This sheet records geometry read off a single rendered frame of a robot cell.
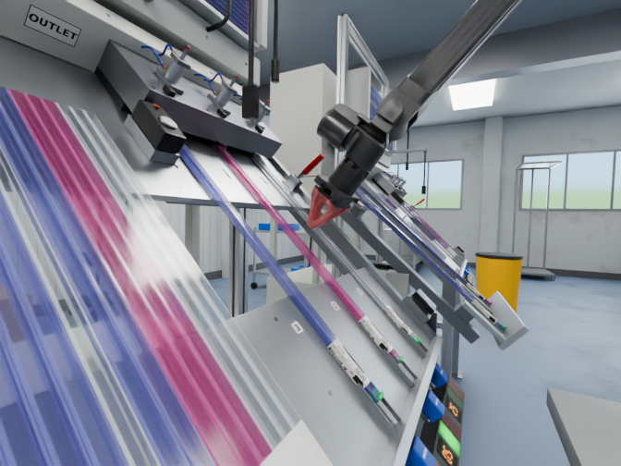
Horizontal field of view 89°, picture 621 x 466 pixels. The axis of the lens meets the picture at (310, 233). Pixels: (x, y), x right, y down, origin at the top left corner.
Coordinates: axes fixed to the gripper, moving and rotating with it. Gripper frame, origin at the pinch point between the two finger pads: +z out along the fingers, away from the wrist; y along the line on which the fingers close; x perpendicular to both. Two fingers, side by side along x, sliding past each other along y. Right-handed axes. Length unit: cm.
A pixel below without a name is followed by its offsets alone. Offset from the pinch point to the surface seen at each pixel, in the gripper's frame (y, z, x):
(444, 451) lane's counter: 14.8, 5.2, 38.3
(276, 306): 26.0, 1.7, 12.6
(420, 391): 15.3, 1.4, 31.5
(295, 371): 30.1, 2.3, 19.5
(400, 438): 25.7, 1.4, 31.1
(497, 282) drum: -287, 16, 75
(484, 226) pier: -671, -13, 43
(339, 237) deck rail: -8.0, 0.9, 3.8
